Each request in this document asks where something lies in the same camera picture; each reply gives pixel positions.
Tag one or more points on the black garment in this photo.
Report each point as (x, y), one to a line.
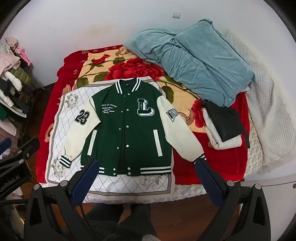
(225, 122)

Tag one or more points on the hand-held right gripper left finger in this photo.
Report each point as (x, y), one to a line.
(83, 183)

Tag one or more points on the folded white garment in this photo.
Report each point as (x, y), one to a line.
(222, 141)

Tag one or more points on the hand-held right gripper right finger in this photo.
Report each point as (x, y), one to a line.
(208, 180)

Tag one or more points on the pink plastic toy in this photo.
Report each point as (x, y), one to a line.
(23, 55)

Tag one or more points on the green and white varsity jacket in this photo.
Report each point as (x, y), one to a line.
(136, 129)

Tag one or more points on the white wall switch plate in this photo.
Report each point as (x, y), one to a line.
(177, 14)

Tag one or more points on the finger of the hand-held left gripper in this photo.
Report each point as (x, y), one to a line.
(5, 146)
(25, 151)

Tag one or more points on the red floral blanket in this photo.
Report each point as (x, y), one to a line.
(136, 69)

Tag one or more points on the dark wooden furniture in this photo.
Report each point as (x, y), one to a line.
(40, 102)

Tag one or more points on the light blue blanket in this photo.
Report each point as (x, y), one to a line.
(196, 62)

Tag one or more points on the white quilted bedspread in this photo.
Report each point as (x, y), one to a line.
(266, 97)

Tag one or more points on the person's left forearm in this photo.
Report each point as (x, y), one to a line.
(10, 220)

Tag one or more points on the white diamond-pattern floral cloth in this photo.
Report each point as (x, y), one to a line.
(69, 125)

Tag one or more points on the pile of clothes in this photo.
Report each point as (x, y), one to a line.
(11, 88)

